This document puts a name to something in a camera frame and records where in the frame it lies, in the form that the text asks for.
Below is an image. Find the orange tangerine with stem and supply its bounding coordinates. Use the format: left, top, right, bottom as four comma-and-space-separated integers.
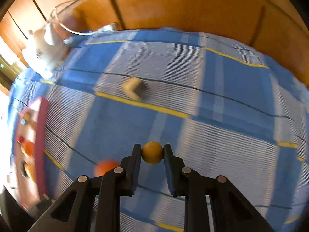
23, 140, 35, 157

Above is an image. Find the small tan round fruit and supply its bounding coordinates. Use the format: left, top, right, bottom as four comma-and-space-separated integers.
141, 141, 163, 165

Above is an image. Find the yellow fruit piece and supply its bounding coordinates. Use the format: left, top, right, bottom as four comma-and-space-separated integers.
23, 162, 36, 183

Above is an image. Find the small red tomato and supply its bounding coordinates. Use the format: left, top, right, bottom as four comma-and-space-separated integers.
16, 135, 25, 144

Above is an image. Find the white pink-rimmed tray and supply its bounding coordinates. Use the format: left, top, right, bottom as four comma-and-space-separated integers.
14, 96, 49, 210

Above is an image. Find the blue plaid tablecloth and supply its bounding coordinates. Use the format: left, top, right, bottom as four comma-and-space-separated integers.
7, 28, 308, 231

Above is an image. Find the white ceramic electric kettle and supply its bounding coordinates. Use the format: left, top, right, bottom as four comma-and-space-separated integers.
22, 23, 68, 79

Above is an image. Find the white kettle power cord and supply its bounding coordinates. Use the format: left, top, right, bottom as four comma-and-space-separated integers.
49, 0, 119, 36

